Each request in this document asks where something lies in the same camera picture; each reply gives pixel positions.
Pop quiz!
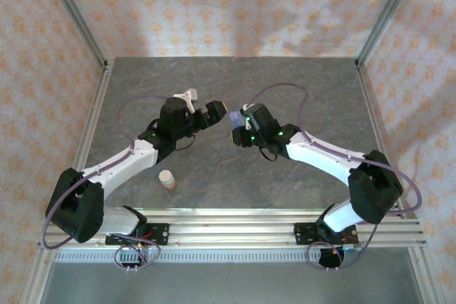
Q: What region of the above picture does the blue weekly pill organizer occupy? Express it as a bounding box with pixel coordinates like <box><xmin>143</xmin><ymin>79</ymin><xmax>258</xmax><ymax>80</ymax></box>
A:
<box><xmin>229</xmin><ymin>110</ymin><xmax>247</xmax><ymax>131</ymax></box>

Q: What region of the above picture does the white capped pill bottle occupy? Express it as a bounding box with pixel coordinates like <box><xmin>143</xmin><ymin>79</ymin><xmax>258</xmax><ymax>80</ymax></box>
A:
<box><xmin>159</xmin><ymin>169</ymin><xmax>177</xmax><ymax>191</ymax></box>

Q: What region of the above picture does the grey metal lower panel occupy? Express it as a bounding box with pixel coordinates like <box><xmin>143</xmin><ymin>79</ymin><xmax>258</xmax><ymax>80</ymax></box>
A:
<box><xmin>38</xmin><ymin>262</ymin><xmax>427</xmax><ymax>304</ymax></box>

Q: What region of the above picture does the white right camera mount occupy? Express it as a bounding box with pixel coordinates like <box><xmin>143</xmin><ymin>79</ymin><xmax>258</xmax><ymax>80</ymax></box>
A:
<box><xmin>240</xmin><ymin>103</ymin><xmax>252</xmax><ymax>130</ymax></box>

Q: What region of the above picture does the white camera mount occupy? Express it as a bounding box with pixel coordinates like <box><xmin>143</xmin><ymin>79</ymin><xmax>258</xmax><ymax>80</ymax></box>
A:
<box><xmin>170</xmin><ymin>92</ymin><xmax>197</xmax><ymax>113</ymax></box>
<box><xmin>240</xmin><ymin>103</ymin><xmax>252</xmax><ymax>130</ymax></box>

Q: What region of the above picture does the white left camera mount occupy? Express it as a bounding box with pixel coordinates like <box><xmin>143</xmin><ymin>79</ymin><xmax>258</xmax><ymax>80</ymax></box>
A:
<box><xmin>170</xmin><ymin>92</ymin><xmax>197</xmax><ymax>113</ymax></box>

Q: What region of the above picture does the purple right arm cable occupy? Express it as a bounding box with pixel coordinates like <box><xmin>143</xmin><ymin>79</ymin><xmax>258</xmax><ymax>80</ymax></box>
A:
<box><xmin>247</xmin><ymin>82</ymin><xmax>423</xmax><ymax>272</ymax></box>

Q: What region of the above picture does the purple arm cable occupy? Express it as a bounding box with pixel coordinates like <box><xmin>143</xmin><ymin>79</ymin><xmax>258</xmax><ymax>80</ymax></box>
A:
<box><xmin>42</xmin><ymin>94</ymin><xmax>172</xmax><ymax>273</ymax></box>
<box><xmin>247</xmin><ymin>82</ymin><xmax>423</xmax><ymax>272</ymax></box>

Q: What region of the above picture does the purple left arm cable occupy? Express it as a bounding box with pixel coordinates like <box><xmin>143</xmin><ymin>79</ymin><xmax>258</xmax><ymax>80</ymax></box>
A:
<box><xmin>42</xmin><ymin>94</ymin><xmax>172</xmax><ymax>273</ymax></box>

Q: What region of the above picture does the aluminium table edge rail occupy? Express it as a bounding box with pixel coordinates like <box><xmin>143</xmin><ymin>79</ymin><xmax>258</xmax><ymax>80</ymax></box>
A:
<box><xmin>58</xmin><ymin>207</ymin><xmax>407</xmax><ymax>220</ymax></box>

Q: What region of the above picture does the aluminium table side rail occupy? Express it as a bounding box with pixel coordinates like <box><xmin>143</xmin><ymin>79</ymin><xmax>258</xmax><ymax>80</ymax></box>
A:
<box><xmin>355</xmin><ymin>58</ymin><xmax>448</xmax><ymax>304</ymax></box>
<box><xmin>19</xmin><ymin>58</ymin><xmax>115</xmax><ymax>304</ymax></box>

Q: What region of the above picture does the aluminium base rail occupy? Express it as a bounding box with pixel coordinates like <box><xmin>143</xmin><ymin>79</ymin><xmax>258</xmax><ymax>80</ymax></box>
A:
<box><xmin>38</xmin><ymin>219</ymin><xmax>428</xmax><ymax>250</ymax></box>

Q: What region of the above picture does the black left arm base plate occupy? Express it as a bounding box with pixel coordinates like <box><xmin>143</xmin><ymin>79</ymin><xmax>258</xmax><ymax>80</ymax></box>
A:
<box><xmin>105</xmin><ymin>223</ymin><xmax>170</xmax><ymax>247</ymax></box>

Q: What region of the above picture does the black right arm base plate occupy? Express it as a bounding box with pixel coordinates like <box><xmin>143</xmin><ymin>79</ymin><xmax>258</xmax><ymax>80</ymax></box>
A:
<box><xmin>294</xmin><ymin>222</ymin><xmax>358</xmax><ymax>247</ymax></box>

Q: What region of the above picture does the slotted grey cable duct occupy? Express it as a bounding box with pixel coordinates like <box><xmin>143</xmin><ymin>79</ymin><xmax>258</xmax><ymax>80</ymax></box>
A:
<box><xmin>53</xmin><ymin>249</ymin><xmax>417</xmax><ymax>263</ymax></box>

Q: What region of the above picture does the aluminium frame post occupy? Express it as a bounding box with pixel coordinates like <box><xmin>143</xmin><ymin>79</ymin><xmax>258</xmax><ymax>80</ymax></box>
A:
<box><xmin>38</xmin><ymin>0</ymin><xmax>110</xmax><ymax>67</ymax></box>
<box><xmin>356</xmin><ymin>0</ymin><xmax>425</xmax><ymax>69</ymax></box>

